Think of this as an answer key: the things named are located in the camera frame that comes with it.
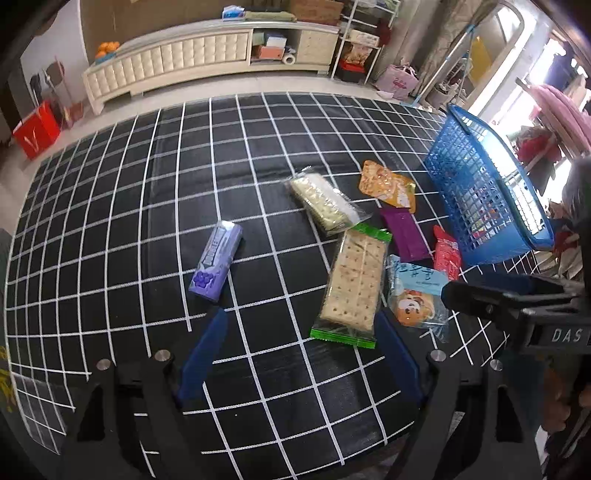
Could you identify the white metal shelf rack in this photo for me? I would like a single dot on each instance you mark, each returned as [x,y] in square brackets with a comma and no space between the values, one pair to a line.
[365,29]

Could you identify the oranges on cabinet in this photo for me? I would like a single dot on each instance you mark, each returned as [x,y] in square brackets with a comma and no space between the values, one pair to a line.
[106,48]

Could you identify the small blue bear snack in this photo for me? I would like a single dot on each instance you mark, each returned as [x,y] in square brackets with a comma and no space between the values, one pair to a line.
[415,297]

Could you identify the blue plastic basket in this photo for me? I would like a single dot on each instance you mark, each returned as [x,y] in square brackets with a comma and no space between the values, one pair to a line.
[494,210]

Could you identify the purple doublemint gum box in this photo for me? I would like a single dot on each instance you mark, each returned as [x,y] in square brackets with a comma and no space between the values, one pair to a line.
[212,268]

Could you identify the cream tv cabinet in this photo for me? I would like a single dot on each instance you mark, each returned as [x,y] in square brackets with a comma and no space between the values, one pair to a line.
[201,50]

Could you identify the orange snack packet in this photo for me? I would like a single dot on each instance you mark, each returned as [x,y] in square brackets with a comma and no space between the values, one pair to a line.
[381,183]

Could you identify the pink tote bag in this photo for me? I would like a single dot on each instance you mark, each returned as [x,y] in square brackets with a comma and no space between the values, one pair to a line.
[398,80]

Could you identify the red small snack packet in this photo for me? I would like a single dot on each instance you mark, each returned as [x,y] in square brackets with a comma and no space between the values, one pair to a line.
[447,257]

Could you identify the blue flat mop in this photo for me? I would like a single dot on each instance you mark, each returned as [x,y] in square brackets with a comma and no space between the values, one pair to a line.
[461,50]

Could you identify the purple snack packet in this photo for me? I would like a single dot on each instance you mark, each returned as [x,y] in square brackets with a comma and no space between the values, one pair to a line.
[409,240]

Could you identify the red paper bag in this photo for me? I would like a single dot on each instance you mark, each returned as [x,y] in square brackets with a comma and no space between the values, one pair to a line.
[38,131]

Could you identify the clear white cracker pack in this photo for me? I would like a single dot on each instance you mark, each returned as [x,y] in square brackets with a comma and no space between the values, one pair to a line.
[329,207]

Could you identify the pink quilt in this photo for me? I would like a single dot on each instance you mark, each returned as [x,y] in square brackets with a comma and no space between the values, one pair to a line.
[571,125]

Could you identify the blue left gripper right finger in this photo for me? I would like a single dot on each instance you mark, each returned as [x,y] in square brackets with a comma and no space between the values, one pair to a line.
[402,364]

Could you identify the black white grid mat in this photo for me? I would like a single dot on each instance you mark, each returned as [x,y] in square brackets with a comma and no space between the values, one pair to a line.
[110,233]

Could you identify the brown cardboard box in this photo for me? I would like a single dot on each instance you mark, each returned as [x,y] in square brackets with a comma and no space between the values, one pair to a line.
[326,12]

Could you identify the right hand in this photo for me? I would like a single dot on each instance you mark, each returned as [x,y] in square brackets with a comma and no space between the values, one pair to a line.
[555,411]

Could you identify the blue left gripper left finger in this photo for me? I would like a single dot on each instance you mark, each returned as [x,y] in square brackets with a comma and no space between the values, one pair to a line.
[203,351]

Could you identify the green cracker pack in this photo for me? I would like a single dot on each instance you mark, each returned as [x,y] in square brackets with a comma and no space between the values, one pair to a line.
[353,293]

